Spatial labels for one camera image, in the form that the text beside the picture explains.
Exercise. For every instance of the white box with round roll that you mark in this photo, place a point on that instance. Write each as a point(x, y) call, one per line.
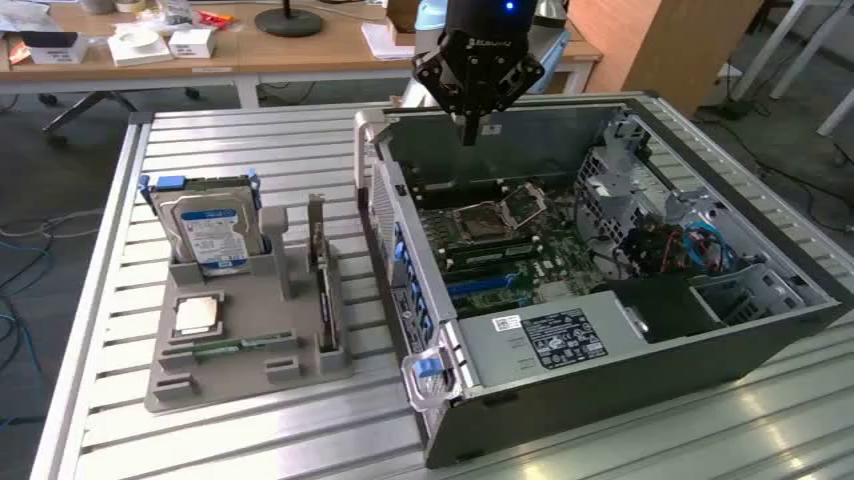
point(140, 47)

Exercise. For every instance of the blue expansion slot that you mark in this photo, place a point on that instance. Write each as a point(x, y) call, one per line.
point(480, 286)

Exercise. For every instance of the black power strip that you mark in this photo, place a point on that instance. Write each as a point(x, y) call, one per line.
point(730, 110)

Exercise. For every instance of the black round lamp base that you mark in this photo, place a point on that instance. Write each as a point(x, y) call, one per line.
point(288, 24)

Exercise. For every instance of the black topped white box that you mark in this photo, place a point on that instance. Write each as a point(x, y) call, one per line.
point(56, 47)

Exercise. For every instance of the red packet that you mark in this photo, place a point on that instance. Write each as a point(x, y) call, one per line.
point(216, 20)

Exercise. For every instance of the CPU socket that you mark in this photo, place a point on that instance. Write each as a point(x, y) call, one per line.
point(479, 222)

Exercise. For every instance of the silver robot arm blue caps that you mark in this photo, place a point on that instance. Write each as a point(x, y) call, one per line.
point(419, 97)

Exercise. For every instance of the white table frame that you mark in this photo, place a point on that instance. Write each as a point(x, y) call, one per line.
point(768, 50)

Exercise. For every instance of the open metal disk bay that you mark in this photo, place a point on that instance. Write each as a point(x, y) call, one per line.
point(747, 295)

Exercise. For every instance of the grey power supply unit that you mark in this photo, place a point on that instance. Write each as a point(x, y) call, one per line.
point(493, 350)

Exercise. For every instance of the hard disk in blue carrier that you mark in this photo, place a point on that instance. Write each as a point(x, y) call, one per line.
point(209, 235)

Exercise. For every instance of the white paper stack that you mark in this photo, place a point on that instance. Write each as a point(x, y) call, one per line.
point(383, 45)

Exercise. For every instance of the clear plastic bag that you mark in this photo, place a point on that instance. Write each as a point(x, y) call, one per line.
point(176, 12)

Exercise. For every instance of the small white labelled box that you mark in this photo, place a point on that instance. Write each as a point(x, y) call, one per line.
point(192, 45)

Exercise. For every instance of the metal socket cover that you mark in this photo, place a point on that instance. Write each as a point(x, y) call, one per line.
point(527, 202)

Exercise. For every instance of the silver CPU chip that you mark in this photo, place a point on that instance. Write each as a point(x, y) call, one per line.
point(197, 315)

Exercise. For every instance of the white socket box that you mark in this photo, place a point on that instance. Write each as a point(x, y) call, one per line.
point(728, 80)

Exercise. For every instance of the perforated metal disk bay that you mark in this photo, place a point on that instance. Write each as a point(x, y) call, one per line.
point(607, 210)

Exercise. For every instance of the brown cardboard box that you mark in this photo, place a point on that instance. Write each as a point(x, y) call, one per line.
point(400, 15)

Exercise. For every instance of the black chair base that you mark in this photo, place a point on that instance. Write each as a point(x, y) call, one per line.
point(80, 107)

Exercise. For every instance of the wooden cabinet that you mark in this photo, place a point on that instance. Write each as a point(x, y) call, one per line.
point(667, 50)

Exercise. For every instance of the blue case latch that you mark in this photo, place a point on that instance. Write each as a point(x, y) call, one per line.
point(427, 369)

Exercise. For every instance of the grey cup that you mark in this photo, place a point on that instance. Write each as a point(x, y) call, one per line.
point(97, 6)

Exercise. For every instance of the wooden desk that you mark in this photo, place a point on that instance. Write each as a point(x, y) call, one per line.
point(300, 50)

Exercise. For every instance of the beige tape roll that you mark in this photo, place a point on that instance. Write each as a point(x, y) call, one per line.
point(129, 5)

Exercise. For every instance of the green motherboard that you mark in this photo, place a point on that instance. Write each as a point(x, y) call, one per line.
point(570, 255)

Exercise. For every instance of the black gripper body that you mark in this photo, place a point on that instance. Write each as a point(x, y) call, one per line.
point(487, 45)

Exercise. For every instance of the open dark grey PC case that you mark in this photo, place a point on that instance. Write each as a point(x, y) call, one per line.
point(600, 400)

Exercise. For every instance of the grey plastic parts rack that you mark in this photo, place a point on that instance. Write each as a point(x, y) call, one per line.
point(267, 310)

